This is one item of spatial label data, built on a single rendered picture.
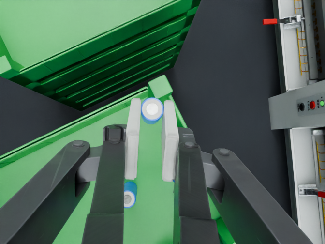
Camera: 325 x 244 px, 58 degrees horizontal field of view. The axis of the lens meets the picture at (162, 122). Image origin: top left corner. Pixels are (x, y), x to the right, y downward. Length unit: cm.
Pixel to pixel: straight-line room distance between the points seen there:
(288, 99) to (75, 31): 56
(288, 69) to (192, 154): 71
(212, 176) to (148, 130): 21
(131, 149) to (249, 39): 81
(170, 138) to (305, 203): 71
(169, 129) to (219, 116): 71
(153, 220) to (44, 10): 35
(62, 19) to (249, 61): 60
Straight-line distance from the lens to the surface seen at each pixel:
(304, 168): 84
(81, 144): 16
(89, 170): 16
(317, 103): 71
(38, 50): 49
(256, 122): 91
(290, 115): 82
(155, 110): 22
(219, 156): 16
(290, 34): 87
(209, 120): 87
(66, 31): 49
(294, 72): 85
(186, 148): 16
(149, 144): 37
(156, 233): 38
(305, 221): 86
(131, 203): 31
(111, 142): 16
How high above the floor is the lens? 85
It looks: 85 degrees down
